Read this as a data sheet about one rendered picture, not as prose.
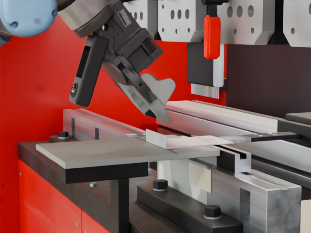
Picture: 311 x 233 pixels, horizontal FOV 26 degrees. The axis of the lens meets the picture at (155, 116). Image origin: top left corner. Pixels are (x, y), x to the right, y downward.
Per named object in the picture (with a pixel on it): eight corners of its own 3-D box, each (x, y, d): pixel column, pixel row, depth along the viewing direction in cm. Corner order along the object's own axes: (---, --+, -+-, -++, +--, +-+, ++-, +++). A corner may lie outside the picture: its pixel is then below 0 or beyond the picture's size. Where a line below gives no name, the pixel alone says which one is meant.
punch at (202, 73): (186, 93, 122) (187, 41, 121) (196, 93, 123) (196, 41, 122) (213, 99, 113) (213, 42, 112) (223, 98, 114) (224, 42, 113)
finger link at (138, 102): (174, 99, 119) (149, 62, 114) (151, 122, 118) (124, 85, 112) (164, 95, 121) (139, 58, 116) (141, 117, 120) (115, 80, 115)
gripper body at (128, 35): (167, 55, 110) (122, -4, 106) (129, 90, 108) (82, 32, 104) (148, 53, 117) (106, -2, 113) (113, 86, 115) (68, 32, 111)
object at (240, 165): (179, 151, 125) (180, 136, 125) (194, 150, 126) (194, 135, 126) (234, 173, 107) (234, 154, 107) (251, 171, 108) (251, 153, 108)
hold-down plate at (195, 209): (136, 200, 128) (136, 184, 127) (162, 197, 130) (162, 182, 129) (212, 247, 100) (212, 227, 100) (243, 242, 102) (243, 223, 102)
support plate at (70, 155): (35, 149, 116) (35, 144, 116) (173, 139, 127) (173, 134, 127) (65, 169, 100) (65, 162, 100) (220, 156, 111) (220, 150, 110)
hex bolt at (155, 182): (150, 188, 124) (150, 179, 124) (164, 187, 125) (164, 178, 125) (156, 191, 122) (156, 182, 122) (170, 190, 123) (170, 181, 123)
